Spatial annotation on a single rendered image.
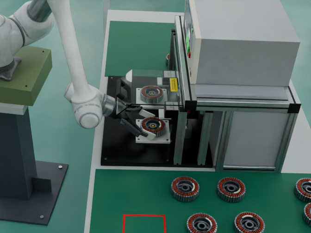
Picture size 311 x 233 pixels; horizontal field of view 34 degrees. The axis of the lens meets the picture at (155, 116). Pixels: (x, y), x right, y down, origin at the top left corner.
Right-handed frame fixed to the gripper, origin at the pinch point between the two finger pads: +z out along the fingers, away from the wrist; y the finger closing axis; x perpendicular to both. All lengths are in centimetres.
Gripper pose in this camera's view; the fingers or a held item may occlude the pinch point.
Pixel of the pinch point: (152, 126)
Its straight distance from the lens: 222.8
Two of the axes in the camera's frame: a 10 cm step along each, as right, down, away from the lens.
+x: 5.2, -6.7, -5.2
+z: 8.5, 3.9, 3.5
